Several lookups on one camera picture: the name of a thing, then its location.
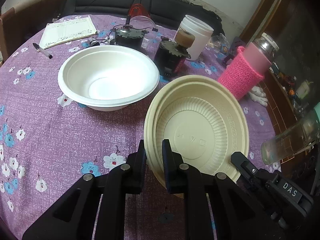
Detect beige plastic bowl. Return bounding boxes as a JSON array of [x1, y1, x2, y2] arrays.
[[144, 75, 249, 186]]

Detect clear plastic bottle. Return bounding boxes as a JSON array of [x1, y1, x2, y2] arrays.
[[261, 105, 319, 165]]

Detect white gloves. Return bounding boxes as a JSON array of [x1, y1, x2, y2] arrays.
[[248, 86, 268, 107]]

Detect pink knit-sleeved thermos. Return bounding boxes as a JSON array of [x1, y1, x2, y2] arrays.
[[217, 33, 279, 100]]

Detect white foam bowl far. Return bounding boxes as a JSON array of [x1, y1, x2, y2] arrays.
[[57, 45, 160, 112]]

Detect black pen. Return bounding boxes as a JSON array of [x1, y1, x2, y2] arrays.
[[33, 43, 53, 59]]

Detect black motor with brown roll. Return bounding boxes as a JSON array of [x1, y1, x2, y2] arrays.
[[153, 29, 195, 77]]

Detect white paper notepad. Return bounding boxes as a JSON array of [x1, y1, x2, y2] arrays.
[[39, 16, 97, 49]]

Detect white plastic jar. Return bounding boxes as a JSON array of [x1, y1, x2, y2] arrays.
[[178, 15, 214, 61]]

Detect black motor with gear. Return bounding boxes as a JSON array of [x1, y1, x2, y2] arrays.
[[110, 25, 149, 51]]

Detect brown fabric sofa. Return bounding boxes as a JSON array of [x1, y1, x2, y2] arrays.
[[1, 0, 66, 61]]

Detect black leather sofa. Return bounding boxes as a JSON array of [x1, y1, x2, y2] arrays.
[[61, 0, 225, 35]]

